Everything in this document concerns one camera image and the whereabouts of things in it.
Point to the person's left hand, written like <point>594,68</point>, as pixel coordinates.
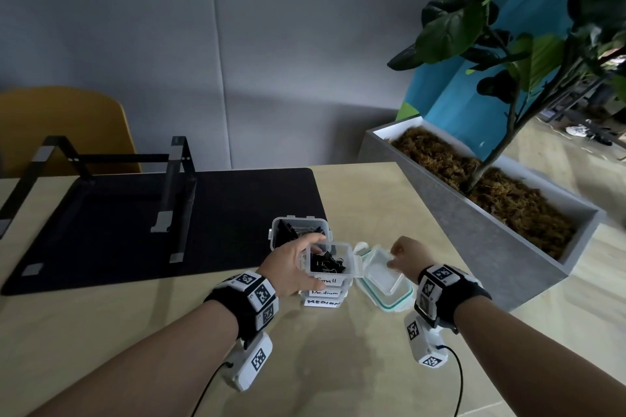
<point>283,270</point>

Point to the person's right hand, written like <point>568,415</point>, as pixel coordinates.
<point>413,255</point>

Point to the container labelled large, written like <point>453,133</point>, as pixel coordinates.
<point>275,236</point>

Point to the heap of large binder clips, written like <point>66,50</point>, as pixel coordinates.
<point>291,231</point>

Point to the clear lid with green seal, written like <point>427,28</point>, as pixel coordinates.
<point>384,284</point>

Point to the heap of small binder clips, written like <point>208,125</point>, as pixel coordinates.
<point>325,262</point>

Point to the person's right forearm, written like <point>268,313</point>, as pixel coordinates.
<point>528,358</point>

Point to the person's left forearm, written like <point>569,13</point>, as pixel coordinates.
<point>137,368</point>

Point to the left wrist marker band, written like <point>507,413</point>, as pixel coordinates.
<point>230,304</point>

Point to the wrist marker band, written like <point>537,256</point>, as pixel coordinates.
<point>230,304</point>
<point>464,294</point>

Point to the right wrist marker band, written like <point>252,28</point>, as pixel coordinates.
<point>464,294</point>

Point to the black desk mat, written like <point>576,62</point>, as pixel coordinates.
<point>244,206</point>

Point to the brown moss filling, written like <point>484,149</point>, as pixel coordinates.
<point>435,157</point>

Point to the black metal laptop stand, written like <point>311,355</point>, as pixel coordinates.
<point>173,187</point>

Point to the white sneaker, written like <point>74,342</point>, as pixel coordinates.
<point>577,131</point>

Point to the green leafy plant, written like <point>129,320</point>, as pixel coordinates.
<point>455,30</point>

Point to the yellow chair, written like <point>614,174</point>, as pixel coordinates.
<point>68,123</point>

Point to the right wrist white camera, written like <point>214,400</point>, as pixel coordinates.
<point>423,348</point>

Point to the wrist white camera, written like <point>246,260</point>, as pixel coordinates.
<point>249,363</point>
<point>423,348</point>

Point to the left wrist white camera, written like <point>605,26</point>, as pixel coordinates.
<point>249,363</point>

